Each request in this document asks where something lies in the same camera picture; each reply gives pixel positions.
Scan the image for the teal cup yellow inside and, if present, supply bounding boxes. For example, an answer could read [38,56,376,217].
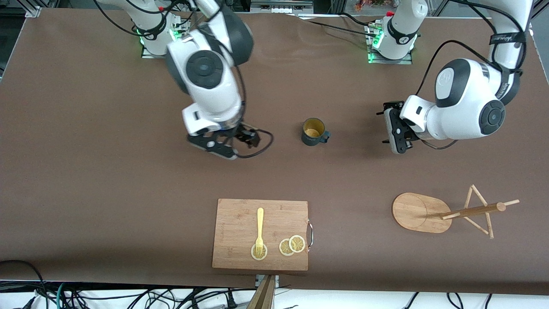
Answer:
[301,118,331,146]

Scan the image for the wooden cup rack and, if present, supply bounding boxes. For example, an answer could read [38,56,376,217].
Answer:
[392,184,520,239]

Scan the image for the brown table cover sheet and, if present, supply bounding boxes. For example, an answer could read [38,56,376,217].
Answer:
[0,9,549,297]

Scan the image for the bamboo cutting board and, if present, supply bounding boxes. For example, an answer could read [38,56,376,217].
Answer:
[212,198,309,272]

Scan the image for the yellow plastic fork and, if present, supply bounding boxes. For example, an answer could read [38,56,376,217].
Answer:
[255,208,265,254]

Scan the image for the grey power strip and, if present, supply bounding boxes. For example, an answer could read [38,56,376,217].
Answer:
[251,0,314,13]

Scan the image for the wooden stand legs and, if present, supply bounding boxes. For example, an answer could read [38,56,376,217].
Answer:
[247,275,276,309]

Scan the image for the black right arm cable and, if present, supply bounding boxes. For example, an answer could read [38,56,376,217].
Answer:
[232,64,274,159]

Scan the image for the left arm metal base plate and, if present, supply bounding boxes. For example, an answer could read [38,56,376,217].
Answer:
[367,21,413,65]

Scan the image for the black cable across table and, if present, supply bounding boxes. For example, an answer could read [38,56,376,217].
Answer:
[296,14,380,37]

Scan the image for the thick black floor cable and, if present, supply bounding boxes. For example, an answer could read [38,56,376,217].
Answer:
[0,259,45,297]

